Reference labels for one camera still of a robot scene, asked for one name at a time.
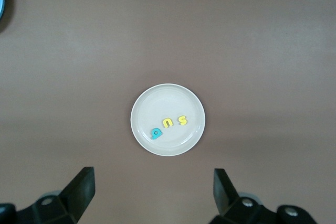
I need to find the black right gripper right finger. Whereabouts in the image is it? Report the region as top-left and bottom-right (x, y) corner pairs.
(212, 168), (320, 224)

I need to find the yellow foam letter s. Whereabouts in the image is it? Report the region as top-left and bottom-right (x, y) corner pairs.
(177, 114), (189, 127)

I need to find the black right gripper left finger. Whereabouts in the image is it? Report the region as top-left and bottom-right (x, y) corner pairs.
(0, 166), (96, 224)

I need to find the teal foam letter b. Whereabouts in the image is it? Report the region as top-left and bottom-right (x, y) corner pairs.
(150, 126), (164, 141)

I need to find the brown beige plate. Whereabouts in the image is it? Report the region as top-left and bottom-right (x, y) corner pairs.
(130, 83), (207, 157)

